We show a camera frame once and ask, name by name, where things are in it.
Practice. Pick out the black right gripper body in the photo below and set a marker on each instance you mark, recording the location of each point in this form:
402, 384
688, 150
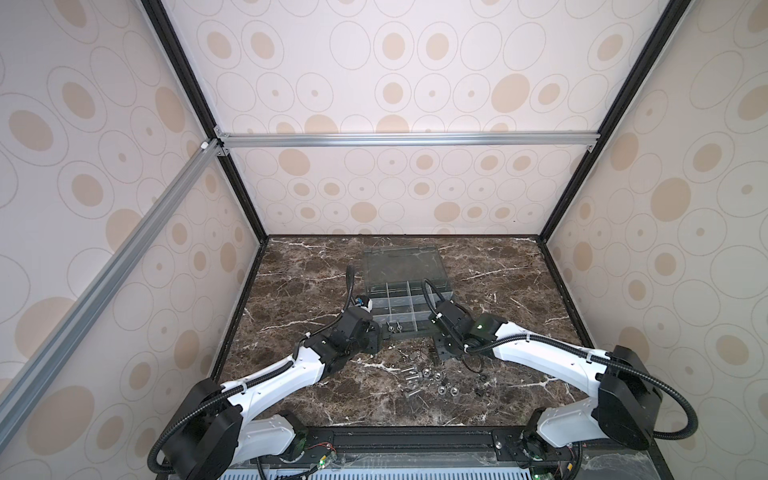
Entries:
445, 341

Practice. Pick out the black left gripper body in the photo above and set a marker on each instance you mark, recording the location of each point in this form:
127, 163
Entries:
370, 342

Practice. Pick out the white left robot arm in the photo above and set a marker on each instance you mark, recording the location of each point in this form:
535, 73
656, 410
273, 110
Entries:
218, 425

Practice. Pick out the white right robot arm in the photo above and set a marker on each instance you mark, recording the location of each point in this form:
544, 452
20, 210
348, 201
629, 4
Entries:
620, 404

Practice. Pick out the clear grey compartment organizer box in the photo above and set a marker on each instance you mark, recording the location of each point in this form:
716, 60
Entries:
401, 281

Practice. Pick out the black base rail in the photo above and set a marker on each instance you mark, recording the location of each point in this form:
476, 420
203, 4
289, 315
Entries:
403, 452

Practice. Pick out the horizontal aluminium frame bar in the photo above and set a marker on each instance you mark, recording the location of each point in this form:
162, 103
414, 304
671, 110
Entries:
424, 139

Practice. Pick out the diagonal aluminium frame bar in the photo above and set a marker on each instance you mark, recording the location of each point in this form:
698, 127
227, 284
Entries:
49, 359

